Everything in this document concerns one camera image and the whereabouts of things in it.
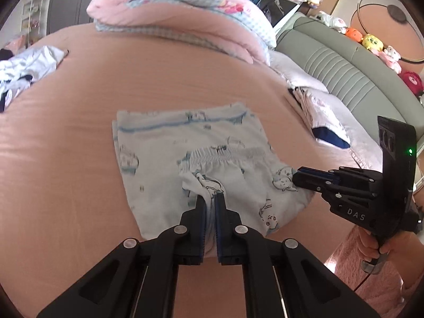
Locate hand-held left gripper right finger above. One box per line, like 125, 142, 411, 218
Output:
214, 195, 380, 318

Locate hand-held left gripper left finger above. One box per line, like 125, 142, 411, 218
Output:
36, 195, 206, 318

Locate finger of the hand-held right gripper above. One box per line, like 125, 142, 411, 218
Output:
292, 170, 382, 194
299, 166, 383, 187

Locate cartoon printed pajama pants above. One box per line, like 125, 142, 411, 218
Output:
112, 103, 315, 259

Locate white satin garment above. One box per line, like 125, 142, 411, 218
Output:
0, 46, 69, 113

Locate person's right forearm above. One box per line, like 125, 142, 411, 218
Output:
389, 230, 421, 308

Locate person's right hand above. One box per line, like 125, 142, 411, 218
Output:
357, 230, 393, 263

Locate folded white navy garment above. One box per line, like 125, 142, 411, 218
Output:
288, 86, 351, 149

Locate red plush toy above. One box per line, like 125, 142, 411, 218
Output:
399, 71, 424, 96

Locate grey padded headboard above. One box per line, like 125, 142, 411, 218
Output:
275, 11, 424, 186

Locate pink fluffy pajamas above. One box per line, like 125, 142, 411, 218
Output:
331, 228, 409, 318

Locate pink white plush toy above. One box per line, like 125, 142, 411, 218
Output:
379, 46, 403, 73

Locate pink bed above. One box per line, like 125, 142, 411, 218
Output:
0, 20, 375, 318

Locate yellow plush toy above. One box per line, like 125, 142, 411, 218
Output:
361, 34, 385, 52

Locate orange plush toy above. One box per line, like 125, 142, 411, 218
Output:
344, 27, 363, 42

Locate large white plush toy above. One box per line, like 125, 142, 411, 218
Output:
318, 11, 347, 30

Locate pink checked quilt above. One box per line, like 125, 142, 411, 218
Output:
86, 0, 277, 65

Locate grey door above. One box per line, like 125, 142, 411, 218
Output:
50, 0, 107, 34

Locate white shelf rack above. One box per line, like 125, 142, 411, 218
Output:
18, 0, 45, 37

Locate black cable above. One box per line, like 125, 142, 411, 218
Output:
354, 270, 376, 293

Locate dark wall poster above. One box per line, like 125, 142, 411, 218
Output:
219, 0, 297, 29

